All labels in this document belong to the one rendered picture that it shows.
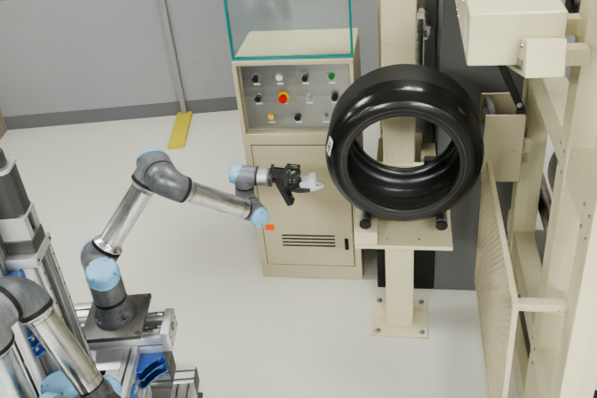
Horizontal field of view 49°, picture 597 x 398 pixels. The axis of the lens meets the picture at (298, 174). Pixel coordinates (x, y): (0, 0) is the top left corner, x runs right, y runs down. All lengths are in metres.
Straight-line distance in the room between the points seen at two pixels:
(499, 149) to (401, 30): 0.61
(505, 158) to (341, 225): 1.04
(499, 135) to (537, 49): 0.89
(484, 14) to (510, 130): 0.87
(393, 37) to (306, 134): 0.80
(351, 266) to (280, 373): 0.72
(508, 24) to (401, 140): 0.98
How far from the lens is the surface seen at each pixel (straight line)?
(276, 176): 2.51
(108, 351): 2.57
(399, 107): 2.20
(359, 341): 3.27
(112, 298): 2.43
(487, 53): 1.87
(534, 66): 1.79
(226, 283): 3.67
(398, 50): 2.52
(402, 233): 2.59
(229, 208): 2.39
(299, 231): 3.42
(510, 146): 2.65
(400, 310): 3.26
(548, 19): 1.86
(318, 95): 3.05
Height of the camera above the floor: 2.38
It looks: 32 degrees down
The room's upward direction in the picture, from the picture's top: 6 degrees counter-clockwise
